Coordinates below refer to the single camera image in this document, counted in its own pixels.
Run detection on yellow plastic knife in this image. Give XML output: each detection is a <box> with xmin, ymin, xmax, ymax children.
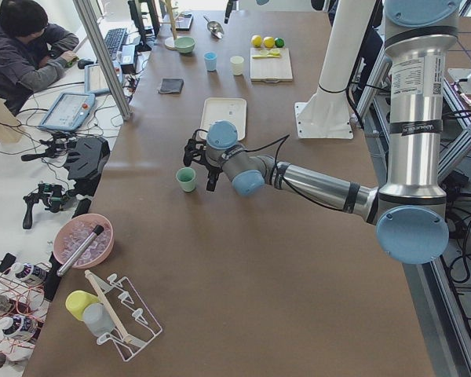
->
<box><xmin>251</xmin><ymin>54</ymin><xmax>281</xmax><ymax>59</ymax></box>

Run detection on wooden stick on rack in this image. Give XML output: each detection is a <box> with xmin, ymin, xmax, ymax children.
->
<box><xmin>85</xmin><ymin>269</ymin><xmax>132</xmax><ymax>344</ymax></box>

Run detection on grey folded cloth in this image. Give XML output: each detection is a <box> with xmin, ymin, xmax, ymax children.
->
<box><xmin>158</xmin><ymin>78</ymin><xmax>184</xmax><ymax>94</ymax></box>

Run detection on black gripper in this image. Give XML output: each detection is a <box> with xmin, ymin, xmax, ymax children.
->
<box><xmin>183</xmin><ymin>137</ymin><xmax>221</xmax><ymax>192</ymax></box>

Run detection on yellow cup on rack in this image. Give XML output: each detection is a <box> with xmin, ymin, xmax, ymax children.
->
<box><xmin>65</xmin><ymin>290</ymin><xmax>100</xmax><ymax>321</ymax></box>

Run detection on aluminium frame post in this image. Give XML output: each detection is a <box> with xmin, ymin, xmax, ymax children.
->
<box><xmin>73</xmin><ymin>0</ymin><xmax>132</xmax><ymax>121</ymax></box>

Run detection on wooden cutting board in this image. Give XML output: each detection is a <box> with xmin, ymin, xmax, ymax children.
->
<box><xmin>250</xmin><ymin>47</ymin><xmax>293</xmax><ymax>82</ymax></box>

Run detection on whole yellow lemon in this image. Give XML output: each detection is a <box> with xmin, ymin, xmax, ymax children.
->
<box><xmin>251</xmin><ymin>35</ymin><xmax>263</xmax><ymax>48</ymax></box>

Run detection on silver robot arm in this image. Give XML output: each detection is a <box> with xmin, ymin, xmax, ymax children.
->
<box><xmin>183</xmin><ymin>1</ymin><xmax>459</xmax><ymax>264</ymax></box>

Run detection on blue plastic cup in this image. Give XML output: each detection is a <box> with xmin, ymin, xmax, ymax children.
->
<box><xmin>203</xmin><ymin>52</ymin><xmax>217</xmax><ymax>72</ymax></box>

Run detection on pale yellow plastic cup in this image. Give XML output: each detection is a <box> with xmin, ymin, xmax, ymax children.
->
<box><xmin>230</xmin><ymin>56</ymin><xmax>244</xmax><ymax>76</ymax></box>

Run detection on seated person in hoodie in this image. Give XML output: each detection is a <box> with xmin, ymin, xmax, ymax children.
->
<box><xmin>0</xmin><ymin>1</ymin><xmax>79</xmax><ymax>115</ymax></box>

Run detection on green plastic cup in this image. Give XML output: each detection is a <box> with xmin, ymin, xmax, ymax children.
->
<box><xmin>176</xmin><ymin>167</ymin><xmax>196</xmax><ymax>192</ymax></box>

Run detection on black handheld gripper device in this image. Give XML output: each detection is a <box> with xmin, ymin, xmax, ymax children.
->
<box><xmin>22</xmin><ymin>182</ymin><xmax>75</xmax><ymax>229</ymax></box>

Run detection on green ceramic bowl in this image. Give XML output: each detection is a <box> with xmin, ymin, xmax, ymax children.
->
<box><xmin>174</xmin><ymin>36</ymin><xmax>195</xmax><ymax>54</ymax></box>

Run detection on white wire cup rack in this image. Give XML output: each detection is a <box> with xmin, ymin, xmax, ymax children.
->
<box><xmin>92</xmin><ymin>272</ymin><xmax>163</xmax><ymax>362</ymax></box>

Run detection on metal scoop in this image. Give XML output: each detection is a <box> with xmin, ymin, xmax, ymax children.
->
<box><xmin>203</xmin><ymin>15</ymin><xmax>225</xmax><ymax>39</ymax></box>

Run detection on metal cylinder tool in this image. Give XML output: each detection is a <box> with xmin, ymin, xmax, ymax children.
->
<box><xmin>57</xmin><ymin>225</ymin><xmax>104</xmax><ymax>277</ymax></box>

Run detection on wooden stand with base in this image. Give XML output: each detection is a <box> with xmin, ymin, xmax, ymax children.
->
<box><xmin>159</xmin><ymin>0</ymin><xmax>177</xmax><ymax>50</ymax></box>

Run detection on blue teach pendant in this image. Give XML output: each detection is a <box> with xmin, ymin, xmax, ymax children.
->
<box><xmin>38</xmin><ymin>92</ymin><xmax>96</xmax><ymax>132</ymax></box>
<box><xmin>84</xmin><ymin>64</ymin><xmax>110</xmax><ymax>96</ymax></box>

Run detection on green lime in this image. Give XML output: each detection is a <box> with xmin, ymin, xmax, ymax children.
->
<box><xmin>275</xmin><ymin>38</ymin><xmax>285</xmax><ymax>48</ymax></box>

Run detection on grey cup on rack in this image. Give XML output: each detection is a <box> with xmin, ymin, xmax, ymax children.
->
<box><xmin>82</xmin><ymin>303</ymin><xmax>115</xmax><ymax>337</ymax></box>

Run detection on cream rabbit tray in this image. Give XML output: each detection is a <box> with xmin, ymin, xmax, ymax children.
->
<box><xmin>200</xmin><ymin>97</ymin><xmax>247</xmax><ymax>141</ymax></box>

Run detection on black keyboard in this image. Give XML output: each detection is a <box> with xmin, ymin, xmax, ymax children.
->
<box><xmin>104</xmin><ymin>27</ymin><xmax>127</xmax><ymax>60</ymax></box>

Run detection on pink bowl of ice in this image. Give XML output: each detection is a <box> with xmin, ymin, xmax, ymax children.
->
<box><xmin>53</xmin><ymin>214</ymin><xmax>115</xmax><ymax>269</ymax></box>

